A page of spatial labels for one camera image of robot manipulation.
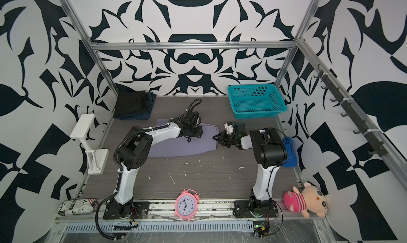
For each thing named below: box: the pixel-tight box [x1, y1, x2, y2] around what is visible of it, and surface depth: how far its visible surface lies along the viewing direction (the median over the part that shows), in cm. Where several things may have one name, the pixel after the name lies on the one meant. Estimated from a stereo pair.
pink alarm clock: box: [173, 188, 201, 222], surface depth 75 cm
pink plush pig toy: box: [283, 182, 329, 219], surface depth 73 cm
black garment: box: [113, 90, 148, 118], surface depth 110 cm
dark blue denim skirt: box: [112, 90, 157, 121], surface depth 110 cm
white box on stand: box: [69, 113, 110, 175], surface depth 83 cm
